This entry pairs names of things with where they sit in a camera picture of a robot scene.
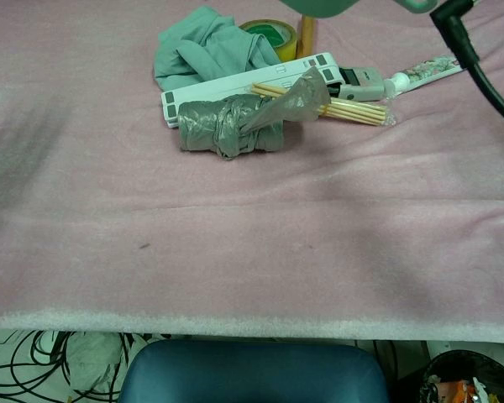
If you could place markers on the green plastic dustpan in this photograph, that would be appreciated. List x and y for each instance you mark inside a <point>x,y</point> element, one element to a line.
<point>319,7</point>

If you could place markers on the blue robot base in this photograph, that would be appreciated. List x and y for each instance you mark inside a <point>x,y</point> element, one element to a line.
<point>252,373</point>

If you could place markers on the pink table cloth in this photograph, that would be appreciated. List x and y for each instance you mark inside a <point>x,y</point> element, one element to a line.
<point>193,231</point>

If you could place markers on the grey garbage bag roll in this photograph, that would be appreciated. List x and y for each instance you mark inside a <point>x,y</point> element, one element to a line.
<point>201,126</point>

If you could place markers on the bamboo sticks in clear pack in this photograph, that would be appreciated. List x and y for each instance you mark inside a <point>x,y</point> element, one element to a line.
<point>353,112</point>

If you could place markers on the pale green cloth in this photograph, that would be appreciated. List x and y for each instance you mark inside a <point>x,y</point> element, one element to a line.
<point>201,50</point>

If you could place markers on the grey white handheld device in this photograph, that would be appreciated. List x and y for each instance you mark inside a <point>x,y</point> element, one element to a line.
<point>361,84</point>

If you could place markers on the yellow green tape roll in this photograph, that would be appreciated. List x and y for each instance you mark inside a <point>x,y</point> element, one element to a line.
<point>283,38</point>

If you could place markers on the wooden stick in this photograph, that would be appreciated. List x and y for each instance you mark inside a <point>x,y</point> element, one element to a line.
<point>306,38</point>

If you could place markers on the floral toothpaste tube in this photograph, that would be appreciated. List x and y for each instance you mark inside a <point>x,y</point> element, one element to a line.
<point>428,69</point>

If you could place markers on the white plastic bag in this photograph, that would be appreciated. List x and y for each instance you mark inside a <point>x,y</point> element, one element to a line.
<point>92,361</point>

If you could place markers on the black trash bin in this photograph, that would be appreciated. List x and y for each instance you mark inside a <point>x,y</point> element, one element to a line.
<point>453,365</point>

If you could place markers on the orange snack wrapper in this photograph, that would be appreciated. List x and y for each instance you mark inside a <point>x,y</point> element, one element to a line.
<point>462,390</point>

